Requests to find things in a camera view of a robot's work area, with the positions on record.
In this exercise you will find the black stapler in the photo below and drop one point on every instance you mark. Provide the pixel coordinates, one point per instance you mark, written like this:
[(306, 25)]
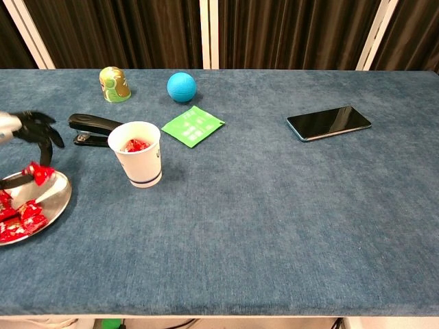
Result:
[(85, 120)]

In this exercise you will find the blue table mat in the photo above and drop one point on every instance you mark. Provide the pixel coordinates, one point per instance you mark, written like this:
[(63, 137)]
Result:
[(240, 222)]

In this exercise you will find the white paper cup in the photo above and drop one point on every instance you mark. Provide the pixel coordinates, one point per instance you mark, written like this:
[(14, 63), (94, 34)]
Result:
[(140, 168)]

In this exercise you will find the green sachet packet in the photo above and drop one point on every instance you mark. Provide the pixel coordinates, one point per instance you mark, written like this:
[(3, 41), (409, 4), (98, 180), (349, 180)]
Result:
[(192, 127)]

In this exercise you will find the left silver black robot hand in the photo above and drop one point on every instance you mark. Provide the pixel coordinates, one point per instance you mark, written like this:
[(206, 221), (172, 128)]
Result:
[(31, 127)]

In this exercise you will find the bright green object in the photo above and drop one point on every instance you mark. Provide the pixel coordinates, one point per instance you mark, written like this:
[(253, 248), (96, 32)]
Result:
[(111, 324)]

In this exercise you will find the green gold figurine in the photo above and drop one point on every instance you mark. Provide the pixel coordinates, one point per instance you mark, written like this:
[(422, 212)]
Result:
[(115, 85)]

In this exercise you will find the black smartphone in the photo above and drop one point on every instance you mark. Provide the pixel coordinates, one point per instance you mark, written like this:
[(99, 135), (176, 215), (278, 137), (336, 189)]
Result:
[(329, 123)]

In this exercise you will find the white frame post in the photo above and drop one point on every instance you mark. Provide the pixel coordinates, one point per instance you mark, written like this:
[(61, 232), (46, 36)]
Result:
[(209, 34), (377, 34), (37, 51)]

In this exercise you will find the silver metal plate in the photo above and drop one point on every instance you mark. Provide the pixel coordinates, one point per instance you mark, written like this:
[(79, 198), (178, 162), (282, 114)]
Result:
[(56, 195)]

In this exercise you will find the blue ball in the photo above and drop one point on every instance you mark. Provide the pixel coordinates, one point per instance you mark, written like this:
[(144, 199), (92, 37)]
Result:
[(181, 87)]

